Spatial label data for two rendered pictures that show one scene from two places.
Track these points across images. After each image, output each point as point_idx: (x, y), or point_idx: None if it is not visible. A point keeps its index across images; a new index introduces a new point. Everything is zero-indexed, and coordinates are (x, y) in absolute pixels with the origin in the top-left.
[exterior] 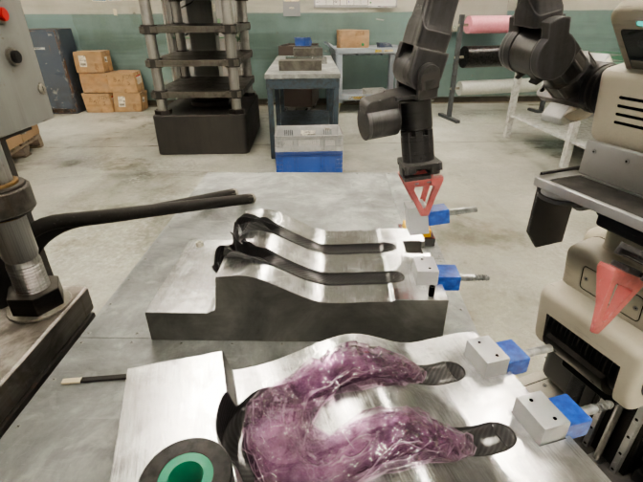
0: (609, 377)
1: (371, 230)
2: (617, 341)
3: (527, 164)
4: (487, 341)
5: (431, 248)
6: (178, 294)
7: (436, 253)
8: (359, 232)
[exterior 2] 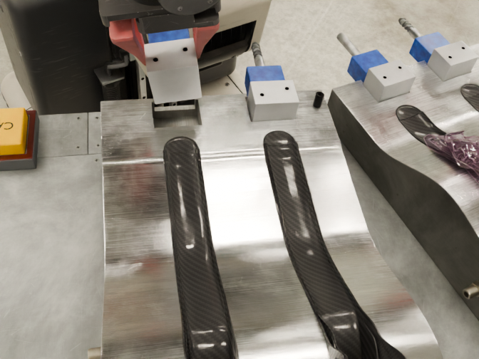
0: (246, 38)
1: (105, 174)
2: (251, 2)
3: None
4: (380, 70)
5: (47, 126)
6: None
7: (70, 120)
8: (117, 196)
